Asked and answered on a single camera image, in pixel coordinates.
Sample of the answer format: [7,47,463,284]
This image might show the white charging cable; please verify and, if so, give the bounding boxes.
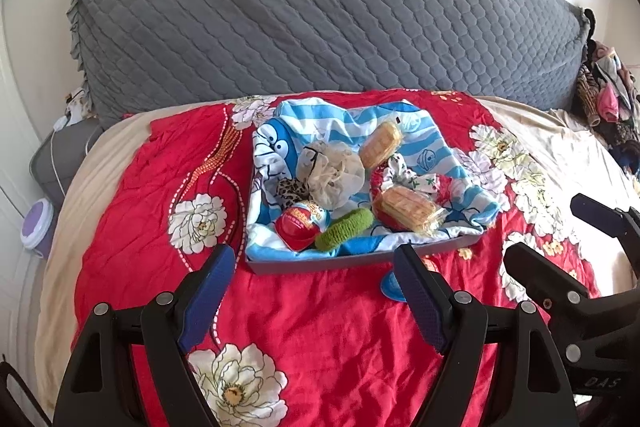
[47,92,93,198]

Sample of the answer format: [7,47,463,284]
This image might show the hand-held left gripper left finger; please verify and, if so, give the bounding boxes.
[52,243,237,427]

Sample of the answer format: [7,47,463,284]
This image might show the grey bedside cabinet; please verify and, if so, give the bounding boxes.
[29,119,103,208]

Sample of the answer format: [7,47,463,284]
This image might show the grey quilted headboard cover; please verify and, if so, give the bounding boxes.
[67,0,596,130]

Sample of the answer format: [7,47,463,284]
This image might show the purple white round container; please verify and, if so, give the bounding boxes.
[20,197,55,260]

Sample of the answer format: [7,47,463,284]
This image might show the clear cracker packet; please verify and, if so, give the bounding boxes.
[357,121,405,172]
[371,184,446,238]

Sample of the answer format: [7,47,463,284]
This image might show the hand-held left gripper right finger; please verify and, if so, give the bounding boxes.
[392,243,581,427]

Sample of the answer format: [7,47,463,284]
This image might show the leopard print scrunchie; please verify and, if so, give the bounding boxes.
[275,177,313,210]

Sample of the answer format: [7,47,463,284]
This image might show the red floral bedsheet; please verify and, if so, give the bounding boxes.
[35,89,640,427]

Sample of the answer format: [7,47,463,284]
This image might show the grey tray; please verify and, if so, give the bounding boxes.
[244,99,486,277]

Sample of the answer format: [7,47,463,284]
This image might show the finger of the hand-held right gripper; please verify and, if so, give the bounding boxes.
[570,193,640,279]
[502,242,640,364]

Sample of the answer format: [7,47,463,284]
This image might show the blue striped cartoon cloth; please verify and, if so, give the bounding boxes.
[245,99,501,263]

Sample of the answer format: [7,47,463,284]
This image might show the white cherry print scrunchie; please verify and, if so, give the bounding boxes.
[382,154,441,195]

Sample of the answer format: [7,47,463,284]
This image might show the beige organza scrunchie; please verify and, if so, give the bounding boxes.
[296,141,366,212]

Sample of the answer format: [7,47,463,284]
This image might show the white wardrobe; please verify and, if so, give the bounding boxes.
[0,177,56,408]

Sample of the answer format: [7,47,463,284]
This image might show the pile of clothes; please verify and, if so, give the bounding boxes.
[572,9,640,172]

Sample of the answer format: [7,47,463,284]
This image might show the green fuzzy scrunchie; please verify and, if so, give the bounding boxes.
[315,208,375,252]

